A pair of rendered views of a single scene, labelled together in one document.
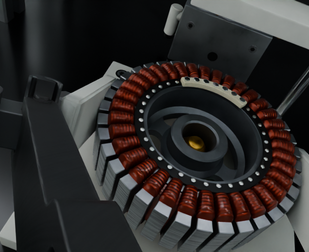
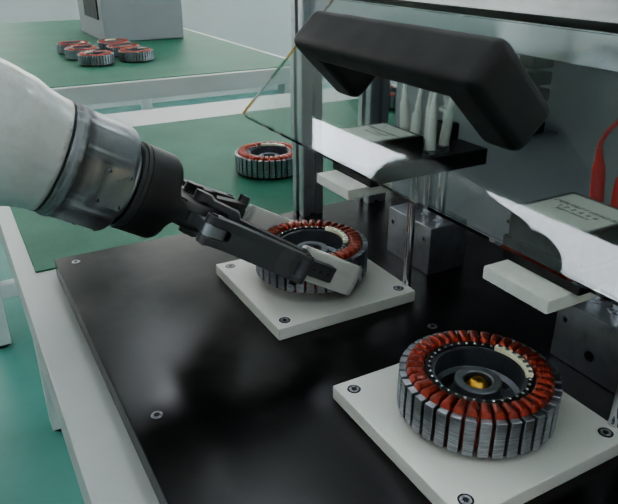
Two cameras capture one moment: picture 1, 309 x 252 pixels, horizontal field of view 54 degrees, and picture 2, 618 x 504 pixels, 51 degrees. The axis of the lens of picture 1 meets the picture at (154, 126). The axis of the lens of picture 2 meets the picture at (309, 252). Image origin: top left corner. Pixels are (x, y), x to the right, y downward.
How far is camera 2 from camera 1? 59 cm
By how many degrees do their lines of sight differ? 52
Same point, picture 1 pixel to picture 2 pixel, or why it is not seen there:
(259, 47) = (427, 237)
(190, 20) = (392, 217)
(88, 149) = not seen: hidden behind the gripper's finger
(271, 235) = (322, 307)
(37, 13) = (327, 215)
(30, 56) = not seen: hidden behind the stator
